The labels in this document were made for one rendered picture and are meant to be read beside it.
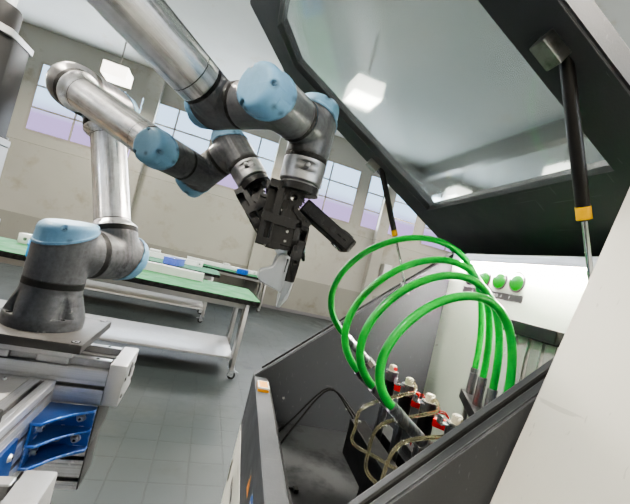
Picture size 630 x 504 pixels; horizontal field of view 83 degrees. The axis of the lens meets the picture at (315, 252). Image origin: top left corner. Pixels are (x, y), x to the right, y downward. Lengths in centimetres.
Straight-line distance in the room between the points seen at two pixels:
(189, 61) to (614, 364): 65
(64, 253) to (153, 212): 809
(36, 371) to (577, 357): 93
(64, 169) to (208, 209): 305
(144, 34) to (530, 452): 70
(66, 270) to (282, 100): 59
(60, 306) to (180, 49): 58
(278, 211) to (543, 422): 46
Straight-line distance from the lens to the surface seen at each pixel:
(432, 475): 51
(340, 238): 61
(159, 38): 58
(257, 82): 54
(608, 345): 52
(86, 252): 92
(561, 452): 52
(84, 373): 92
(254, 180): 81
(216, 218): 887
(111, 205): 104
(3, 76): 74
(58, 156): 955
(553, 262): 90
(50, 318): 91
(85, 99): 97
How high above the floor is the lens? 130
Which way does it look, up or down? 2 degrees up
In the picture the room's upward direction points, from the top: 14 degrees clockwise
